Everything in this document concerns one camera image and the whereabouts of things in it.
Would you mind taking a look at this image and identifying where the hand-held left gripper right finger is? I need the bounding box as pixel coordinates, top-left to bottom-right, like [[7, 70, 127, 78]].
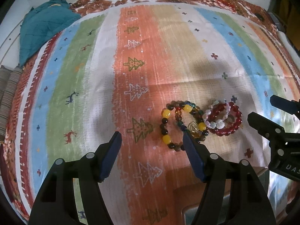
[[183, 132, 277, 225]]

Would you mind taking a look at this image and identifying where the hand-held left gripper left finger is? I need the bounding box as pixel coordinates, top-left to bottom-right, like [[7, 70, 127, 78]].
[[28, 131, 122, 225]]

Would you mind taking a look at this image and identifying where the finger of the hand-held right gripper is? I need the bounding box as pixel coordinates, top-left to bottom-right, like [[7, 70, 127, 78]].
[[269, 95, 300, 115], [248, 112, 285, 143]]

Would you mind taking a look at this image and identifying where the multicolour glass bead bracelet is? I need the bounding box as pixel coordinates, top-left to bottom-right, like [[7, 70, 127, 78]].
[[174, 100, 207, 143]]

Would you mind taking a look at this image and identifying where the red bead bracelet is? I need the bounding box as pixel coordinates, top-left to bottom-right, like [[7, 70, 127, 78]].
[[206, 102, 243, 137]]

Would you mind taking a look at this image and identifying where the rose gold tin box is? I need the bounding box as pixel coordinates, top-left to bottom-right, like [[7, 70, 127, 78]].
[[172, 166, 270, 225]]

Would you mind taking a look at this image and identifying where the pink and white bead bracelet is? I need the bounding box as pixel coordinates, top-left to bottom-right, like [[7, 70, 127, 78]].
[[203, 98, 231, 129]]

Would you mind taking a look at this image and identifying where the yellow and brown bead bracelet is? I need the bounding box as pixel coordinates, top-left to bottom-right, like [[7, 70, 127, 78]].
[[159, 101, 209, 152]]

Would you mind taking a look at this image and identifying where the striped printed mat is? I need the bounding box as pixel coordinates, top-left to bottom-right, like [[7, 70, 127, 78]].
[[30, 3, 300, 225]]

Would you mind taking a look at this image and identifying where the mustard hanging garment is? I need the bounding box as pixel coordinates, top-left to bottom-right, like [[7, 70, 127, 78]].
[[273, 0, 300, 31]]

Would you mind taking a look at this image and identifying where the grey striped cushion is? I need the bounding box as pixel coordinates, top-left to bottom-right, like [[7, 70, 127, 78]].
[[0, 65, 23, 137]]

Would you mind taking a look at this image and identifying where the teal quilted cloth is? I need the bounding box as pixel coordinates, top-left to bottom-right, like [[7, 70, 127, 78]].
[[19, 0, 81, 68]]

